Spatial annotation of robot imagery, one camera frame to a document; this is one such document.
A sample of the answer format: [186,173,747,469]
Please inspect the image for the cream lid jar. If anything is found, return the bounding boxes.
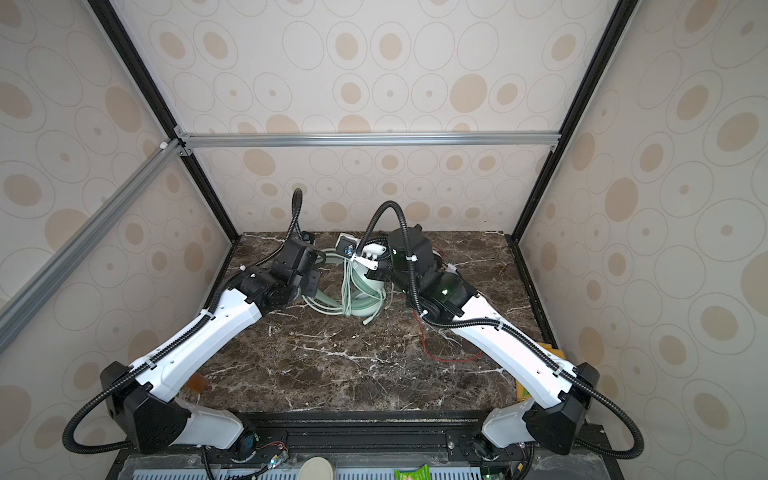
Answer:
[296,457,335,480]

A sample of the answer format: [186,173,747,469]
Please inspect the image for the mint green headphone cable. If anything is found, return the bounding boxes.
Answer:
[302,247,385,326]

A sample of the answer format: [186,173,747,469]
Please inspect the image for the black mounting base rail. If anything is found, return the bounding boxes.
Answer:
[107,410,623,479]

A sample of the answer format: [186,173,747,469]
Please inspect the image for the red headphone cable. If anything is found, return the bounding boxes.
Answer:
[413,308,484,365]

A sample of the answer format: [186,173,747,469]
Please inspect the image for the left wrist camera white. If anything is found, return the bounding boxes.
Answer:
[301,231,316,245]

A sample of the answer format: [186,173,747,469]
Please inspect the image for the black frame post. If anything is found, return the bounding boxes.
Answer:
[87,0,240,243]
[509,0,639,246]

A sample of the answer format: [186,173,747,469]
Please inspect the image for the silver aluminium back rail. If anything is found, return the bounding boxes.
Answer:
[180,131,561,148]

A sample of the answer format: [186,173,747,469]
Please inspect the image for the black frame post right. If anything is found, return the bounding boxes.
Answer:
[509,0,639,246]

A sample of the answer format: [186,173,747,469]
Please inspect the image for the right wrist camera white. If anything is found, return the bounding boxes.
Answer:
[334,233,388,271]

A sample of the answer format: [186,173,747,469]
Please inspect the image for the green snack packet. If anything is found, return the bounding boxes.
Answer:
[394,465,431,480]

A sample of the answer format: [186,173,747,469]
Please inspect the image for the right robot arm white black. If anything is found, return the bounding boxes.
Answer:
[351,200,645,460]

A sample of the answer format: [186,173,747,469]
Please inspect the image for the black frame post left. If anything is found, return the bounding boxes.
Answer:
[87,0,240,243]

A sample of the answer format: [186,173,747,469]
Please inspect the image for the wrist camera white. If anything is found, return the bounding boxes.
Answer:
[334,233,388,271]
[301,231,316,245]

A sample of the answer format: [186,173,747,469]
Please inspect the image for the mint green headphones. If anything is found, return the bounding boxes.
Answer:
[302,249,387,325]

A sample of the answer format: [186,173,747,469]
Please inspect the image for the amber bottle black cap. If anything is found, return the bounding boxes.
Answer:
[185,372,209,394]

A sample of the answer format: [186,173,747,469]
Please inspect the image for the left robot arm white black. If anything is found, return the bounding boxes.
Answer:
[62,189,319,455]

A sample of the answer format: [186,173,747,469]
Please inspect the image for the silver aluminium rail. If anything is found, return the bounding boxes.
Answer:
[1,139,181,350]
[180,131,561,148]

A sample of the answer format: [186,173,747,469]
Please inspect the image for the silver aluminium left rail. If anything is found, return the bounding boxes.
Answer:
[1,139,181,350]

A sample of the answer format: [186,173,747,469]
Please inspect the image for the yellow chips bag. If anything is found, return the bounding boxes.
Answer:
[515,343,566,402]

